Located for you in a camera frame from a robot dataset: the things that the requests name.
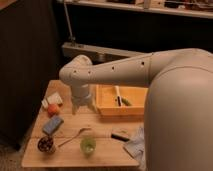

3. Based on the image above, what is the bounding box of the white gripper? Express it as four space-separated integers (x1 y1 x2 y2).
70 84 97 115

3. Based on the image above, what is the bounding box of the black whiteboard eraser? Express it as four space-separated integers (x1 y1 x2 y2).
111 131 130 142

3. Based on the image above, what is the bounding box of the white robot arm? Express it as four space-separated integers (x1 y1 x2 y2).
59 48 213 171

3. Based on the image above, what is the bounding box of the wooden spoon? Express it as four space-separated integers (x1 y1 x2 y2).
58 127 91 148

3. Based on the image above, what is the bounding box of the yellow plastic bin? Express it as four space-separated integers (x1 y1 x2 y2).
96 85 148 116

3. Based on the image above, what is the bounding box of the white box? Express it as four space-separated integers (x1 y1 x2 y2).
47 92 63 105

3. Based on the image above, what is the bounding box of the orange fruit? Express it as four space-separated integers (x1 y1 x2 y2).
47 104 60 117

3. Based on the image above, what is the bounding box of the blue sponge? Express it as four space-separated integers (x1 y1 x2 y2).
42 115 64 135

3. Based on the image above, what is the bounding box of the wooden table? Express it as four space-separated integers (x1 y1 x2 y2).
22 80 143 168

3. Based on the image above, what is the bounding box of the white dish brush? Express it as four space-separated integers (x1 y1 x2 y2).
115 86 122 107

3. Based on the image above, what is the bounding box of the small white block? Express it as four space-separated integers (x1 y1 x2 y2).
41 99 48 109

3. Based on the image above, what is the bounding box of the green cup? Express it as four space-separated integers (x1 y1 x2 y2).
80 137 96 155

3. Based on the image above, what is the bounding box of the green object in bin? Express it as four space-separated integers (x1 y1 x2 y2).
121 98 132 106

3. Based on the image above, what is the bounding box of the dark bowl with contents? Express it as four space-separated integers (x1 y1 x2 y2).
37 136 55 154

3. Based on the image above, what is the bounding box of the grey metal shelf beam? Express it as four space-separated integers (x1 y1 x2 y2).
61 42 142 63

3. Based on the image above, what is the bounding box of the grey crumpled cloth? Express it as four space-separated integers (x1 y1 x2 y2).
123 126 146 169

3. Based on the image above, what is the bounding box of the metal pole stand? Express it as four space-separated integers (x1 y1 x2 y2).
63 0 76 46

